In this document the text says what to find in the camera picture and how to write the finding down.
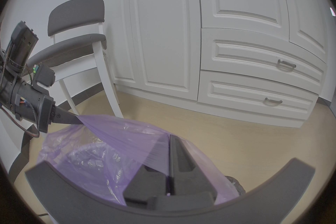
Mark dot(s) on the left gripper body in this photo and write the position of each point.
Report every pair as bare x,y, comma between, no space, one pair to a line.
28,102

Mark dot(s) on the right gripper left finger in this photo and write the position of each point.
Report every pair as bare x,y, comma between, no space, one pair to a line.
136,188

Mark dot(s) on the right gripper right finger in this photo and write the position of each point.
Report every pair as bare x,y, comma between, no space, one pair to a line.
202,187

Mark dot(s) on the black plastic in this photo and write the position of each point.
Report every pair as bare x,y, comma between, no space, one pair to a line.
240,187

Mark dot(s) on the purple plastic bag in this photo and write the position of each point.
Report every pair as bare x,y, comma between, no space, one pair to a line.
126,136

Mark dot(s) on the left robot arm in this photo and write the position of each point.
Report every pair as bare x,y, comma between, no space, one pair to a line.
23,44

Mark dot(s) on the white chair with grey cushions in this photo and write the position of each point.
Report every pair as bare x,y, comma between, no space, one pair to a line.
76,15

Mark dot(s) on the white wardrobe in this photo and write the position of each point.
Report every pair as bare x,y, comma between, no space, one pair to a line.
236,7

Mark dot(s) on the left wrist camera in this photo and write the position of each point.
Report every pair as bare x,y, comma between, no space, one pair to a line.
44,76

